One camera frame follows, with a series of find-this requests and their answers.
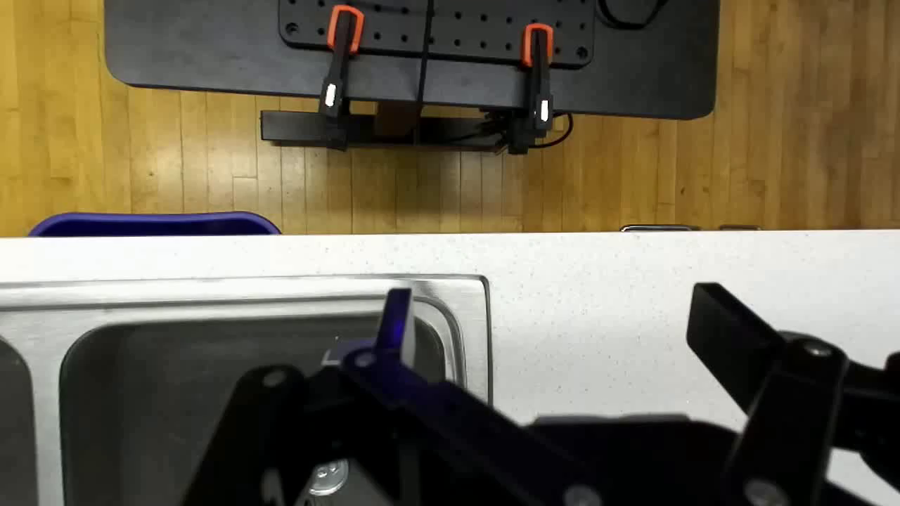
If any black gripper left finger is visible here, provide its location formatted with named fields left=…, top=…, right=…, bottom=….
left=179, top=284, right=605, bottom=506

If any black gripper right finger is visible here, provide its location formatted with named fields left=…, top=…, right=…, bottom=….
left=683, top=280, right=900, bottom=506

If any stainless steel double sink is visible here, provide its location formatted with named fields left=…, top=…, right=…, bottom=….
left=0, top=272, right=495, bottom=506

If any orange black bar clamp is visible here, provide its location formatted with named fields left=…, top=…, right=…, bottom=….
left=314, top=2, right=368, bottom=151
left=505, top=19, right=557, bottom=158

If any black table top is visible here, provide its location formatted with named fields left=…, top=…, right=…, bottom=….
left=103, top=0, right=723, bottom=121

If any black perforated mounting board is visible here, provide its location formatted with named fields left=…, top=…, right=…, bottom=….
left=276, top=0, right=598, bottom=69

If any black cable on table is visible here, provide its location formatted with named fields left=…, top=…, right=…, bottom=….
left=595, top=0, right=674, bottom=30

